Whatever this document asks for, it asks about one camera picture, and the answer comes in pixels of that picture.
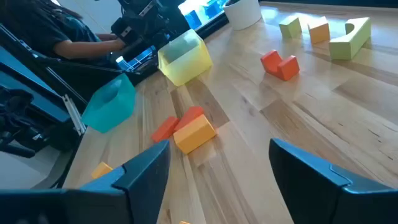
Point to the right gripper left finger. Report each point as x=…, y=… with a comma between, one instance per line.
x=140, y=186

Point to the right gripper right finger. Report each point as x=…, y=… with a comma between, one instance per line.
x=311, y=193

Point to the orange rectangular wooden block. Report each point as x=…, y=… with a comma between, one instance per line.
x=100, y=170
x=192, y=137

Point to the red rectangular wooden block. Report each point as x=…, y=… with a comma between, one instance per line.
x=189, y=115
x=164, y=129

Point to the red wooden arch block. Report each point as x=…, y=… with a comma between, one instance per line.
x=284, y=70

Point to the green wooden arch block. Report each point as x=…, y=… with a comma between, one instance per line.
x=342, y=49

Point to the green wooden cube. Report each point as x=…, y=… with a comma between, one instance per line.
x=290, y=28

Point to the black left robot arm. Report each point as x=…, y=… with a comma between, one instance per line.
x=146, y=21

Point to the yellow translucent plastic bin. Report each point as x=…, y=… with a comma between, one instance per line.
x=186, y=68

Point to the grey desk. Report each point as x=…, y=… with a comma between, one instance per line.
x=31, y=99

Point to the person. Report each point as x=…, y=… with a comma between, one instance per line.
x=37, y=28

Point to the white plant pot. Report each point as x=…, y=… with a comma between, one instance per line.
x=242, y=15

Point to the black aluminium table frame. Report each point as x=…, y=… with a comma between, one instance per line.
x=211, y=29

